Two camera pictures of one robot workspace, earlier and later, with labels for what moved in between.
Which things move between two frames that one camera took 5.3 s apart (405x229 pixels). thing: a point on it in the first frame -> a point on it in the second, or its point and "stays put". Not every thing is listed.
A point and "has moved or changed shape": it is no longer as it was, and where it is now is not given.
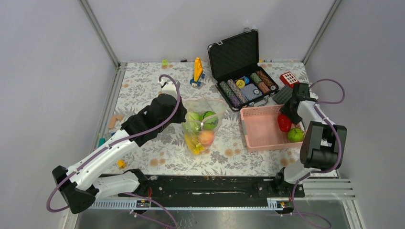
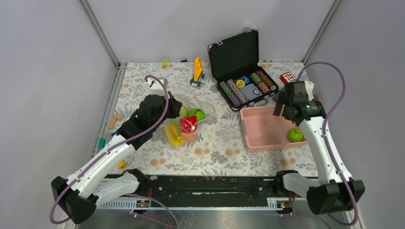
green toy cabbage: x=193 y=120 has moved or changed shape
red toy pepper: x=284 y=123 -> x=188 y=124
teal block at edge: x=101 y=141 stays put
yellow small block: x=121 y=163 stays put
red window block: x=289 y=79 stays put
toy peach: x=207 y=137 -> x=190 y=136
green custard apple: x=295 y=135 stays put
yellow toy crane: x=198 y=73 stays put
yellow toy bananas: x=193 y=143 -> x=173 y=135
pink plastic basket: x=261 y=130 stays put
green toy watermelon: x=211 y=123 -> x=200 y=114
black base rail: x=216 y=188 stays put
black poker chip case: x=239 y=76 stays put
